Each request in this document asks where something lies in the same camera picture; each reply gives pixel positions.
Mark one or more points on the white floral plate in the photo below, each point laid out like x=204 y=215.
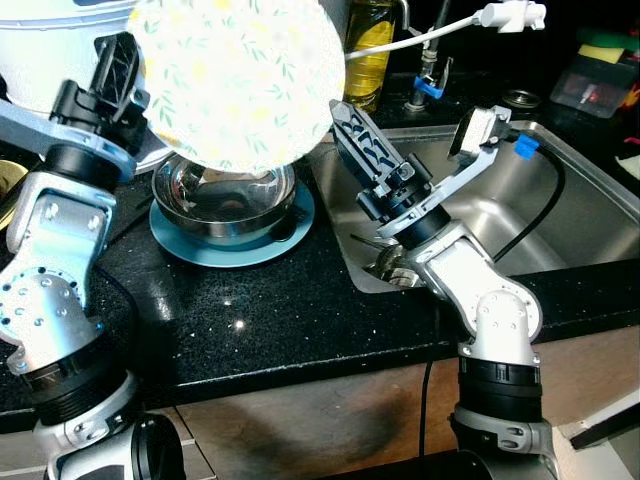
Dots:
x=240 y=80

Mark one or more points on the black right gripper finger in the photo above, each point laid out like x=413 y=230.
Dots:
x=365 y=145

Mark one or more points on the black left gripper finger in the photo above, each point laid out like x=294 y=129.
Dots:
x=120 y=70

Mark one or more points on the light blue plate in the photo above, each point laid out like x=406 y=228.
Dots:
x=290 y=235

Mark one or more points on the yellow oil bottle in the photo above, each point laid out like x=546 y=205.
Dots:
x=368 y=60

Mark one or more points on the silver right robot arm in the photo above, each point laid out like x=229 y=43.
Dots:
x=500 y=320

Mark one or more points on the green yellow sponge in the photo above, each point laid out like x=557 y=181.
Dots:
x=605 y=47

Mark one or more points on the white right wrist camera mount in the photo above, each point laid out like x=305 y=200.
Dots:
x=480 y=130

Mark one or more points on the yellow plate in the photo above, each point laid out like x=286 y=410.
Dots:
x=10 y=195

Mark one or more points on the clear plastic sponge container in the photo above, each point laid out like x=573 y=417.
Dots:
x=590 y=90

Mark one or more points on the stainless steel sink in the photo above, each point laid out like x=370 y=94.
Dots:
x=580 y=200

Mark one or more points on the large steel bowl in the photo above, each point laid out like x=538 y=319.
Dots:
x=225 y=205

